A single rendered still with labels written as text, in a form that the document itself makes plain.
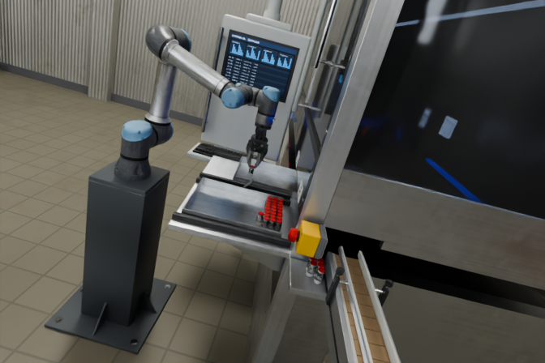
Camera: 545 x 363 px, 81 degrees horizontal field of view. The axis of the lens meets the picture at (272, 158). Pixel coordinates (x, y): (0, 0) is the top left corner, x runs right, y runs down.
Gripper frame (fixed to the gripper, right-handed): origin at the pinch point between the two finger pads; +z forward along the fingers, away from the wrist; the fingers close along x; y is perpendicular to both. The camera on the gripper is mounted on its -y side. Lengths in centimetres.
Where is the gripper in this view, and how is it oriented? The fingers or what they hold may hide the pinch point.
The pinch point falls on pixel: (252, 164)
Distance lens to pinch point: 144.1
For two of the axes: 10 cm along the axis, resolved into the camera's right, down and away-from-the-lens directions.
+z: -2.6, 9.0, 3.4
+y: -0.5, 3.4, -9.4
